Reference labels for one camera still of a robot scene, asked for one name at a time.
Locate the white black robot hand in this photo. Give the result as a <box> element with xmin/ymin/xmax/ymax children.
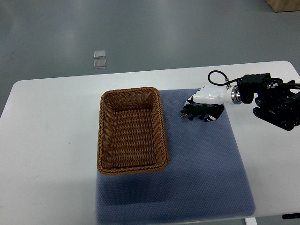
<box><xmin>184</xmin><ymin>85</ymin><xmax>242</xmax><ymax>122</ymax></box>

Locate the dark green toy crocodile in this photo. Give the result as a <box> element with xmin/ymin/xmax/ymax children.
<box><xmin>180</xmin><ymin>105</ymin><xmax>211</xmax><ymax>120</ymax></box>

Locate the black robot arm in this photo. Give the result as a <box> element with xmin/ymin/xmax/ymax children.
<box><xmin>208</xmin><ymin>70</ymin><xmax>300</xmax><ymax>131</ymax></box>

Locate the brown wicker basket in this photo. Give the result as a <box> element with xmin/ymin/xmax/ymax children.
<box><xmin>97</xmin><ymin>87</ymin><xmax>169</xmax><ymax>176</ymax></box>

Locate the blue quilted mat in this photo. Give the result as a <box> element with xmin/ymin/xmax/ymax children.
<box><xmin>96</xmin><ymin>89</ymin><xmax>255</xmax><ymax>225</ymax></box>

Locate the wooden box corner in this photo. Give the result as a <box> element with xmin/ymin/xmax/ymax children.
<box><xmin>266</xmin><ymin>0</ymin><xmax>300</xmax><ymax>13</ymax></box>

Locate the upper clear floor plate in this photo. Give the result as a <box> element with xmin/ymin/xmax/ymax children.
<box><xmin>94</xmin><ymin>50</ymin><xmax>106</xmax><ymax>59</ymax></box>

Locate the white table leg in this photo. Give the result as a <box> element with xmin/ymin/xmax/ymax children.
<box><xmin>244</xmin><ymin>217</ymin><xmax>258</xmax><ymax>225</ymax></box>

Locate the black table control panel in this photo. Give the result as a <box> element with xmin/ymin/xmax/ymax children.
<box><xmin>282</xmin><ymin>213</ymin><xmax>300</xmax><ymax>220</ymax></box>

